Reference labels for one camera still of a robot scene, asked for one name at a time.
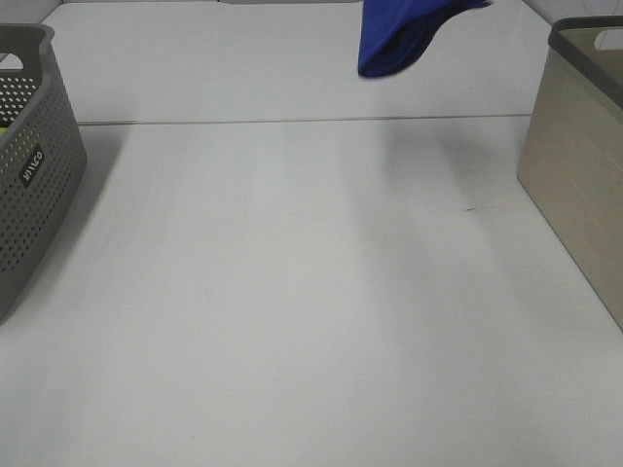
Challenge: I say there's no blue microfibre towel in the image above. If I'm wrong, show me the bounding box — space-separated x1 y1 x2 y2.
357 0 492 79

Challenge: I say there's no beige plastic basket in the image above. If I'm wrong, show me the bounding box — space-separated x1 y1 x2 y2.
517 16 622 324

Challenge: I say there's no grey perforated plastic basket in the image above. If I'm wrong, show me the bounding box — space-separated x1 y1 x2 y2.
1 23 87 317

